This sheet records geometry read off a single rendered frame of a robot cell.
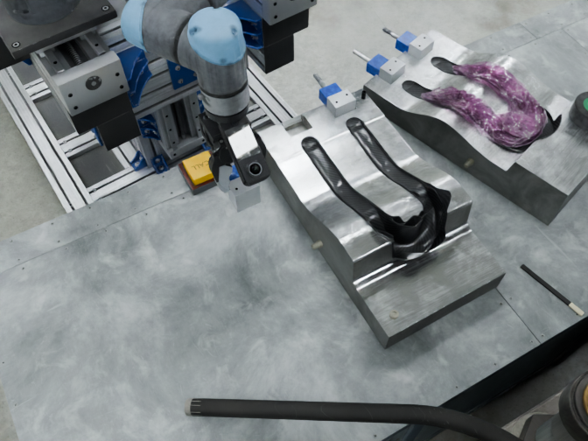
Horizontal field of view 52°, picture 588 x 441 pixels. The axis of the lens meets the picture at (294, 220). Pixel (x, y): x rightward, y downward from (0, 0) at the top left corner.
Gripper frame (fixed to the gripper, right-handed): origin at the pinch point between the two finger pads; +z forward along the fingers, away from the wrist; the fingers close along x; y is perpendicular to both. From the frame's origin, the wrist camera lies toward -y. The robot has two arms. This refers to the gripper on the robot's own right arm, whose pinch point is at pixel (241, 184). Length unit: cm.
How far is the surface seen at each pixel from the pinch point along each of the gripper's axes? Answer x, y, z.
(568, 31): -98, 12, 15
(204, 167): 2.1, 15.4, 11.3
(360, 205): -18.5, -12.4, 4.4
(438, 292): -22.6, -32.9, 9.0
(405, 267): -20.3, -25.7, 9.0
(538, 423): -24, -59, 12
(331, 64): -86, 103, 95
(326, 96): -27.2, 14.8, 4.7
